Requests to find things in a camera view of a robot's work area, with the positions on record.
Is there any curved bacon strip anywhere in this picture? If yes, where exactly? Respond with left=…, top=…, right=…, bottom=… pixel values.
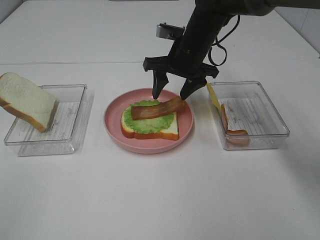
left=131, top=96, right=186, bottom=120

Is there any pink round plate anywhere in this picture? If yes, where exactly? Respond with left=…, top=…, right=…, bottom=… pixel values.
left=104, top=88, right=194, bottom=154

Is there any clear left plastic tray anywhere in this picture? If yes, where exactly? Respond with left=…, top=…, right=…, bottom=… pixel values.
left=4, top=84, right=92, bottom=157

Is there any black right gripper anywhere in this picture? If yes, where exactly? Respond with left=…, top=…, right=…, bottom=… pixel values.
left=142, top=0, right=219, bottom=100

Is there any white bread slice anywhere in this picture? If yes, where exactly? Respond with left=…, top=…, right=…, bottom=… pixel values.
left=120, top=107, right=179, bottom=140
left=0, top=72, right=58, bottom=133

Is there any clear plastic tray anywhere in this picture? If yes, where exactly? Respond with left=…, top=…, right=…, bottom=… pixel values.
left=208, top=81, right=290, bottom=151
left=4, top=84, right=92, bottom=157

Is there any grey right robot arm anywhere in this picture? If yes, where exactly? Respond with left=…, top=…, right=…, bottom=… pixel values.
left=143, top=0, right=274, bottom=100

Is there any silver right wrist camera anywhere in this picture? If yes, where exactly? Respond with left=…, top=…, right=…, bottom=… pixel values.
left=156, top=22, right=186, bottom=40

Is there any yellow cheese slice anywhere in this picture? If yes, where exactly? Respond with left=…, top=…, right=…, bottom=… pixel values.
left=206, top=83, right=221, bottom=112

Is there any clear right plastic tray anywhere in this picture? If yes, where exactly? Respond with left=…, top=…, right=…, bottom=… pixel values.
left=208, top=81, right=290, bottom=151

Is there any green lettuce leaf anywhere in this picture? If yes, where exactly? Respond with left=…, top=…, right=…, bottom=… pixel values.
left=121, top=100, right=178, bottom=134

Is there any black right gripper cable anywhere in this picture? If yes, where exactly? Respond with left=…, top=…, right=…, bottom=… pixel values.
left=207, top=14, right=241, bottom=67

